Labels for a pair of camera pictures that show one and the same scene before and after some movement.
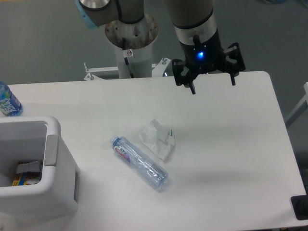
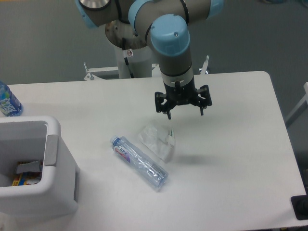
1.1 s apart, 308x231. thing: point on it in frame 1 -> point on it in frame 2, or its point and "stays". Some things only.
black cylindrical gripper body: (204, 54) -> (184, 95)
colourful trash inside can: (28, 173) stays
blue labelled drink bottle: (10, 105) stays
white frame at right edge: (302, 105) stays
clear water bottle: (146, 167) stays
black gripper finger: (234, 51) -> (204, 99)
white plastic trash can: (37, 138) stays
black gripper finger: (178, 64) -> (165, 108)
